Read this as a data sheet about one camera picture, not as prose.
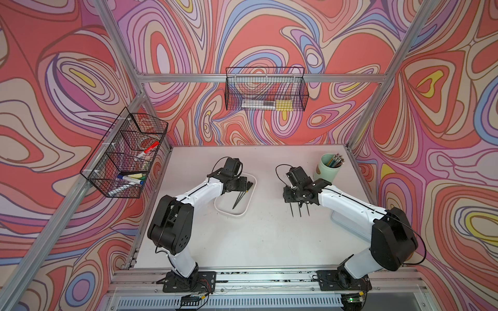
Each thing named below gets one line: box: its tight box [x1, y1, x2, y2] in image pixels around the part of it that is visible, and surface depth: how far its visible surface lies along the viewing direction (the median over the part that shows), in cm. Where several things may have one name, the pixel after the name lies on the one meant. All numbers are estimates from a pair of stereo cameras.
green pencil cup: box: [313, 152, 342, 184], surface depth 98 cm
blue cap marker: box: [117, 174, 145, 185], surface depth 72 cm
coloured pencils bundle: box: [326, 152, 345, 168], surface depth 93 cm
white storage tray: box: [213, 172, 258, 217], surface depth 97 cm
